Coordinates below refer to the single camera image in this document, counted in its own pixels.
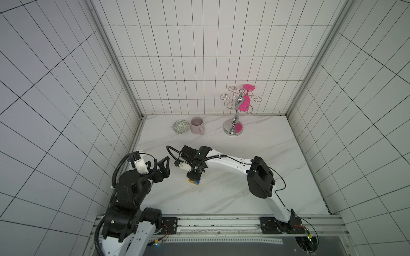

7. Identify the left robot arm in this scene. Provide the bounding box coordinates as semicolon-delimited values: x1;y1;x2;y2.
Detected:
94;151;170;256

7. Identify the pink wine glass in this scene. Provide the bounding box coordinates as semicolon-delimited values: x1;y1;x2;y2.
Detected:
239;84;255;112

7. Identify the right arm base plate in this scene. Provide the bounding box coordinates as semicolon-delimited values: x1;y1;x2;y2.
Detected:
259;217;305;234

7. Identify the pale pink mug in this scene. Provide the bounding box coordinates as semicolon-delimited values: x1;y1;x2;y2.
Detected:
190;117;205;135

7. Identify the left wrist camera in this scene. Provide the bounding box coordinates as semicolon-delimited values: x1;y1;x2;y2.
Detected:
130;151;149;175

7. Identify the silver cup holder stand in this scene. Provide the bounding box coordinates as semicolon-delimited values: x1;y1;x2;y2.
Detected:
220;86;262;137

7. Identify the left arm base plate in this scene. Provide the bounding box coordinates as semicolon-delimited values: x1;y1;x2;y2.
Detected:
157;217;178;236

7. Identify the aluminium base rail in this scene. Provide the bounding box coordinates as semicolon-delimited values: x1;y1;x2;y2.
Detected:
90;213;353;245

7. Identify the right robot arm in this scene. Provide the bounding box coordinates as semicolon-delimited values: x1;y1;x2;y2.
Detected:
166;146;306;234

